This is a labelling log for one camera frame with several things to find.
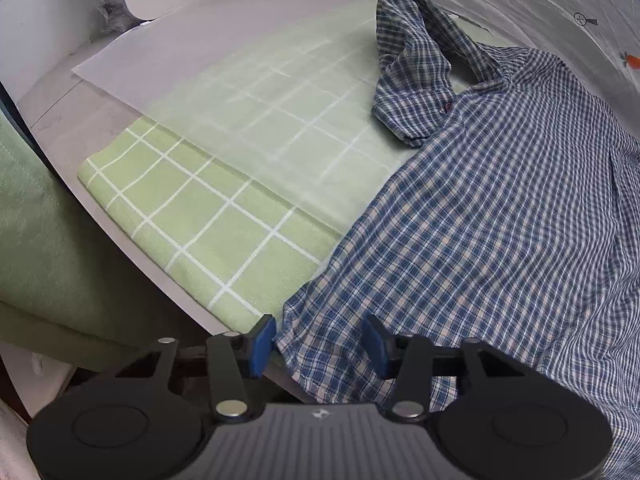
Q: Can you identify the grey crumpled cloth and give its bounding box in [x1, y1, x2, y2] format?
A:
[96, 0, 146, 36]

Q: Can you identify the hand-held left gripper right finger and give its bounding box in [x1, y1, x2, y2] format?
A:
[362, 314, 526, 420]

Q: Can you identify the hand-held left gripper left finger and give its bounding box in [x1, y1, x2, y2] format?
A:
[116, 314, 277, 422]

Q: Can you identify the white mosquito net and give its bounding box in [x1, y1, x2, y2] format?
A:
[72, 0, 640, 126]

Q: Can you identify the green checked cloth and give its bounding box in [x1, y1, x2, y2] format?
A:
[76, 0, 503, 333]

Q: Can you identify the blue plaid shirt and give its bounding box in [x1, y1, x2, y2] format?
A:
[276, 0, 640, 480]

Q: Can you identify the translucent white sheet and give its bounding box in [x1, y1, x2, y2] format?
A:
[71, 0, 493, 238]

